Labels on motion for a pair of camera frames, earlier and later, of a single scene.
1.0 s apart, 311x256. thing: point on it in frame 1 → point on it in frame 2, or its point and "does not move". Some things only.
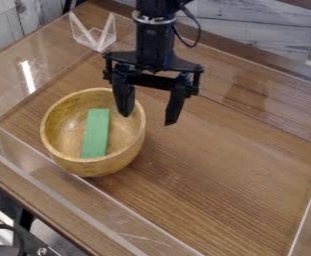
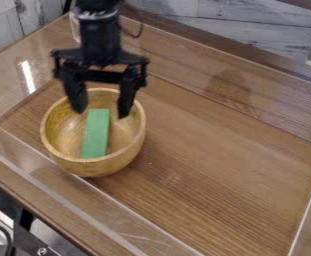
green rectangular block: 97,133 does not move
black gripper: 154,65 → 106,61
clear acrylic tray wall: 216,185 does not move
